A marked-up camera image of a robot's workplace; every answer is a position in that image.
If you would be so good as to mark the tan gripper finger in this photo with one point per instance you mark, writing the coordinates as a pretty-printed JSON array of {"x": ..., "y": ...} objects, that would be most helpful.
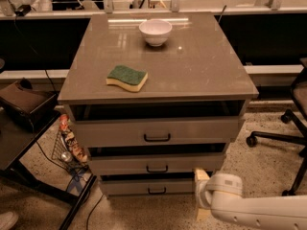
[{"x": 202, "y": 205}]

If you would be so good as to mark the grey bottom drawer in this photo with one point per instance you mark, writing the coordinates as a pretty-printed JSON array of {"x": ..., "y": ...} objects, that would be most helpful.
[{"x": 147, "y": 187}]

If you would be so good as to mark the grey drawer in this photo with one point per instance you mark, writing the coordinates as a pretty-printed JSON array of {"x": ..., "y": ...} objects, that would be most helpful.
[
  {"x": 147, "y": 187},
  {"x": 149, "y": 132},
  {"x": 166, "y": 163}
]

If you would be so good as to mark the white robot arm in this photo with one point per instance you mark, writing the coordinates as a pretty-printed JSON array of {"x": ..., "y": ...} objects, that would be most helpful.
[{"x": 220, "y": 196}]

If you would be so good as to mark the grey top drawer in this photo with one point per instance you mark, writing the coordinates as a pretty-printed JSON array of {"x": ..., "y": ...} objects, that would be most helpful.
[{"x": 149, "y": 132}]

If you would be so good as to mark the grey drawer cabinet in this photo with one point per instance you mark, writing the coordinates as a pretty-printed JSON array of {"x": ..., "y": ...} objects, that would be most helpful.
[{"x": 194, "y": 74}]

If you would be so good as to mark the grey middle drawer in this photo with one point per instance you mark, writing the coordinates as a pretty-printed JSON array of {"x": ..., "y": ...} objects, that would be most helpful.
[{"x": 166, "y": 163}]

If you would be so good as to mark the green yellow sponge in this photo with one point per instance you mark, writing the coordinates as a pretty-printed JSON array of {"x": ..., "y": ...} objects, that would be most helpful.
[{"x": 126, "y": 78}]

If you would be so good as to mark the white ceramic bowl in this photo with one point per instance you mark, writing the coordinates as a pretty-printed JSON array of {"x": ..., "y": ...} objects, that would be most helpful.
[{"x": 155, "y": 31}]

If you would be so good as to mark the dark brown box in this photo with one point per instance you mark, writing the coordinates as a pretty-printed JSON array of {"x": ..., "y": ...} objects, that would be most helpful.
[{"x": 27, "y": 107}]

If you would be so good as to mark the black side table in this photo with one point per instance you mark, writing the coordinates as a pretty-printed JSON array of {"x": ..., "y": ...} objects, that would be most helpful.
[{"x": 15, "y": 141}]

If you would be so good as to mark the white shoe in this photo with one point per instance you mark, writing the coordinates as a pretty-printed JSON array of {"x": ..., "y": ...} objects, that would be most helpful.
[{"x": 8, "y": 220}]

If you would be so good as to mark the black power adapter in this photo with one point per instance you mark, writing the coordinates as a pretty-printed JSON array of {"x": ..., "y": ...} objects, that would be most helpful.
[{"x": 23, "y": 10}]

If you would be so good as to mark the wire basket with snacks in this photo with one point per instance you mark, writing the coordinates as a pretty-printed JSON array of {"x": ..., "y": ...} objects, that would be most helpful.
[{"x": 67, "y": 152}]

